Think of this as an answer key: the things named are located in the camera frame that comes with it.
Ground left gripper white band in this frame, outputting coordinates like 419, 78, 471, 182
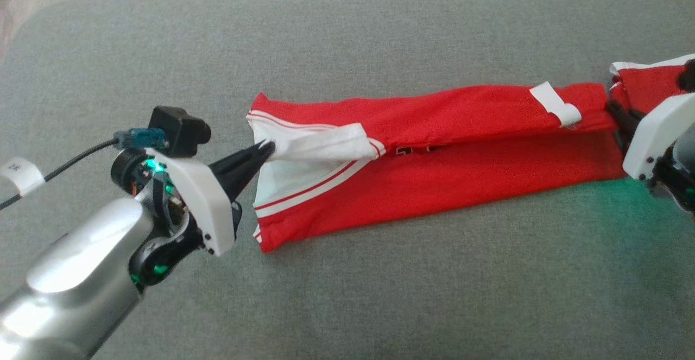
146, 141, 276, 256

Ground left arm cable blue plug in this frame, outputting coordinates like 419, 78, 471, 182
0, 128, 167, 212

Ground white cable label tag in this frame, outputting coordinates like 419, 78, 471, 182
0, 157, 46, 198

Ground red white sports shorts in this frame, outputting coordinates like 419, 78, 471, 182
608, 53, 695, 115

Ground red white sports jersey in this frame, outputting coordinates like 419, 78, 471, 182
246, 81, 628, 253

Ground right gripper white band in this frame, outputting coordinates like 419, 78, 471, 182
605, 93, 695, 181

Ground grey sofa seat cushion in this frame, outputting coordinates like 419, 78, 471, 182
0, 0, 695, 360

